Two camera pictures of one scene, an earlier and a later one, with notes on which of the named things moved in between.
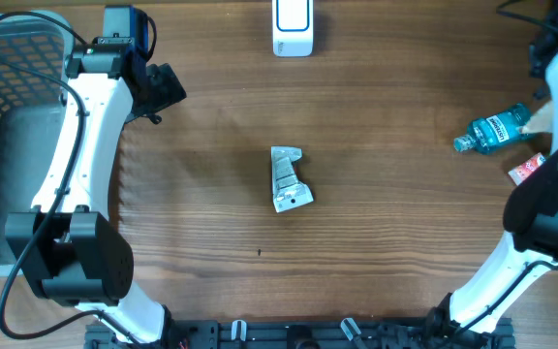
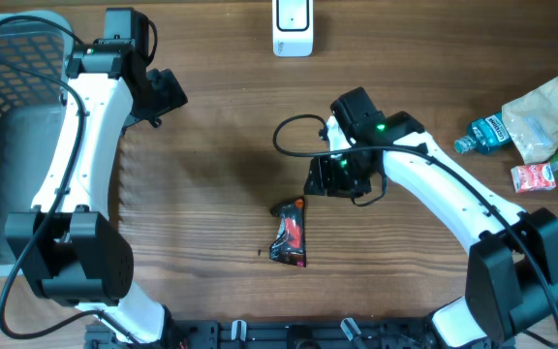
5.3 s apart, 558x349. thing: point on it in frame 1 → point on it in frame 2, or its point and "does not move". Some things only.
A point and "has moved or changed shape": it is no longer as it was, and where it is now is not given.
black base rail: (311, 333) does not move
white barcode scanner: (293, 28) does not move
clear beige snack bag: (542, 121) has moved or changed shape
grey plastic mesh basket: (17, 79) does not move
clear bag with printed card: (289, 193) → (290, 244)
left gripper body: (163, 91) does not move
